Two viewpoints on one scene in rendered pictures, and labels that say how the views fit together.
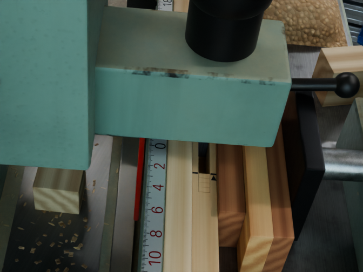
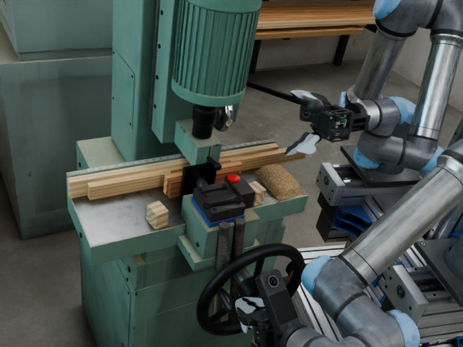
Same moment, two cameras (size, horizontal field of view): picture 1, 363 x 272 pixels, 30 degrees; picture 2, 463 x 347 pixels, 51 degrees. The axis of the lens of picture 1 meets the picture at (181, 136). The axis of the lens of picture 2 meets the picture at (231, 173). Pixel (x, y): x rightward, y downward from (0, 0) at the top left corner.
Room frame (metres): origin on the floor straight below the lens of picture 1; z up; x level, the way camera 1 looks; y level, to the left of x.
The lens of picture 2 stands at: (-0.07, -0.98, 1.68)
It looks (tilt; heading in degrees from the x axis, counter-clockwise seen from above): 35 degrees down; 60
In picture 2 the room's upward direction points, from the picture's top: 11 degrees clockwise
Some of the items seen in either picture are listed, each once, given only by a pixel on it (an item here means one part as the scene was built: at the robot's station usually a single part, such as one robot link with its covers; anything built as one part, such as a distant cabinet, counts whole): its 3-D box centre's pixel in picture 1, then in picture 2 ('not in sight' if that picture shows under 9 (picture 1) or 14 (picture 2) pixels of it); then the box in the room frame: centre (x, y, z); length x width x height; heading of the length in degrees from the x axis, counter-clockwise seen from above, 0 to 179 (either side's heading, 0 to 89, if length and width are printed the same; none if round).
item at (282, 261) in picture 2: not in sight; (278, 270); (0.65, -0.14, 0.58); 0.12 x 0.08 x 0.08; 95
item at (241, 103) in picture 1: (186, 82); (197, 144); (0.38, 0.00, 0.99); 0.14 x 0.07 x 0.09; 95
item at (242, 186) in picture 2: not in sight; (225, 197); (0.37, -0.21, 0.99); 0.13 x 0.11 x 0.06; 5
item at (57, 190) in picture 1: (60, 185); not in sight; (0.39, 0.11, 0.82); 0.04 x 0.04 x 0.04; 2
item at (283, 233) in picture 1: (267, 154); (204, 182); (0.38, -0.07, 0.93); 0.20 x 0.02 x 0.05; 5
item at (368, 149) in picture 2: not in sight; (377, 147); (0.82, -0.17, 1.05); 0.11 x 0.08 x 0.11; 146
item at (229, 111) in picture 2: not in sight; (220, 111); (0.49, 0.12, 1.02); 0.12 x 0.03 x 0.12; 95
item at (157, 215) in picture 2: not in sight; (157, 215); (0.22, -0.17, 0.92); 0.04 x 0.03 x 0.05; 106
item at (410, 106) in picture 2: not in sight; (397, 120); (1.10, 0.04, 0.98); 0.13 x 0.12 x 0.14; 146
